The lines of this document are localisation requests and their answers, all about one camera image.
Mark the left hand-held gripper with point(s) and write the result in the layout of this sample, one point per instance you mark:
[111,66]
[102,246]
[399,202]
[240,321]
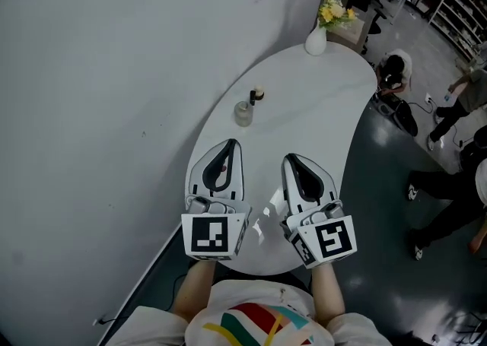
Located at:
[209,236]

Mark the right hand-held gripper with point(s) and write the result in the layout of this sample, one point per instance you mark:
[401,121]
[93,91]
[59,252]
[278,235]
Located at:
[331,240]

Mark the clear glass cup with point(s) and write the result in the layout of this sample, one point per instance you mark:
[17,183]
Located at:
[244,114]

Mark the person's right forearm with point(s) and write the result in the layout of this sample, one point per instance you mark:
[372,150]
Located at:
[327,295]

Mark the person's left forearm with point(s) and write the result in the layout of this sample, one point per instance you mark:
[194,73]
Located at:
[194,291]

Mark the white kidney-shaped table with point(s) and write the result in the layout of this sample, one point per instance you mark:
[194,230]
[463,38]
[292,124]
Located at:
[304,108]

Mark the small black bottle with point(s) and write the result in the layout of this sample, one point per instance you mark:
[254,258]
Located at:
[252,98]

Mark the small dark jar cream lid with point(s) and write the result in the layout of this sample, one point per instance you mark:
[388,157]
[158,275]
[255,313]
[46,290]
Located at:
[259,93]

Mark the black bag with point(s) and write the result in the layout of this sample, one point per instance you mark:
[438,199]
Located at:
[403,118]

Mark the white shirt colourful print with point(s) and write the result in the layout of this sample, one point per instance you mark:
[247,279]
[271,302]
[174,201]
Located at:
[247,321]

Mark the white power strip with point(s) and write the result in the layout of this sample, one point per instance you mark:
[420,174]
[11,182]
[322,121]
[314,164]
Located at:
[428,99]

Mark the yellow flower bouquet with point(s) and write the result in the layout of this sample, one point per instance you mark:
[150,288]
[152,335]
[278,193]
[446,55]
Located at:
[335,11]

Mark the black office chair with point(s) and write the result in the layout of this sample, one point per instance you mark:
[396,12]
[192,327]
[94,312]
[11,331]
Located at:
[376,21]

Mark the white shelving rack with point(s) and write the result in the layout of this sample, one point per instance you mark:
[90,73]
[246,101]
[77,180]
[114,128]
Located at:
[460,21]

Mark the white wall socket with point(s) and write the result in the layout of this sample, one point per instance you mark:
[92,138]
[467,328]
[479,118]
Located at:
[98,322]

